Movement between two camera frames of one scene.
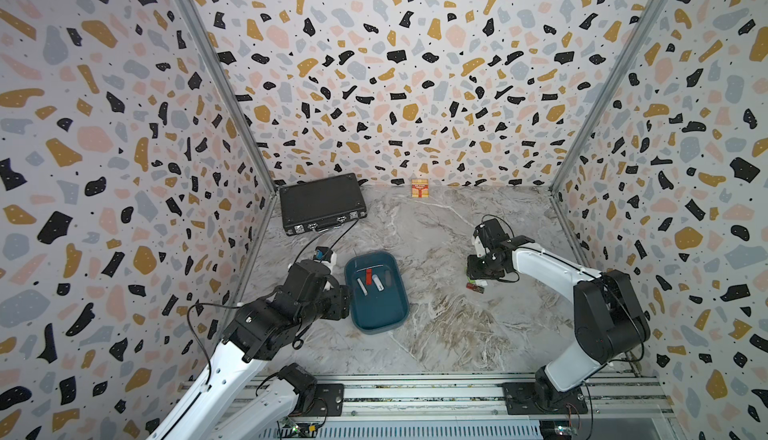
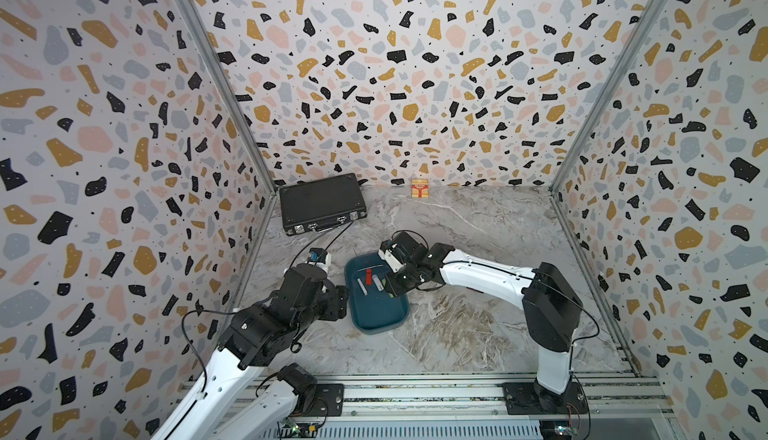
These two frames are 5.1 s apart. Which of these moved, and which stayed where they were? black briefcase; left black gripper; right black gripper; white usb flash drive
Moved: right black gripper
Stayed: left black gripper; black briefcase; white usb flash drive
